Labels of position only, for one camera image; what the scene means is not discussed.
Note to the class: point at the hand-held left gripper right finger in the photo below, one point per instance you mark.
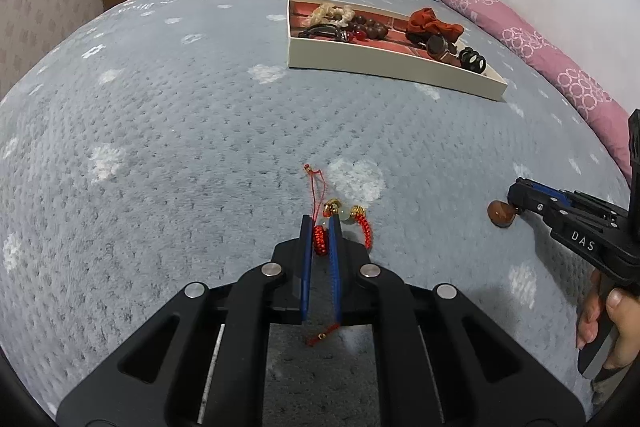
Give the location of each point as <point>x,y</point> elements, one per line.
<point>336,272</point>

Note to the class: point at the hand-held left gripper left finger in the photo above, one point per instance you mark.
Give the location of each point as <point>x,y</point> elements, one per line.
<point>305,267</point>

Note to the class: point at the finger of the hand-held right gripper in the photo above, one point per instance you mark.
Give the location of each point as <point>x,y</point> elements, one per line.
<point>535,207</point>
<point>542,191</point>

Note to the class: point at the orange scrunchie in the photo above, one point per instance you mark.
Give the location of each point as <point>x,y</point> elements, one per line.
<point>425,22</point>

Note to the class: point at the beige jewelry tray red lining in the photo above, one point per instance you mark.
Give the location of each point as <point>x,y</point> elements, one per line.
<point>375,67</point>

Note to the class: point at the cream scrunchie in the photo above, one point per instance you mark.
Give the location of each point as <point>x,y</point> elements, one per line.
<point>325,13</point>

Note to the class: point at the person's right hand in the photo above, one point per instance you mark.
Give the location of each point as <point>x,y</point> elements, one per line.
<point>625,312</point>

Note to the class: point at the pink circle print bolster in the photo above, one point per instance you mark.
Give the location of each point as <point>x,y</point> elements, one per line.
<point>500,22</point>

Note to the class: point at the grey flower print bedspread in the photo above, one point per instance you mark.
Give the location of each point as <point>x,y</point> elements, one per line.
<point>175,132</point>

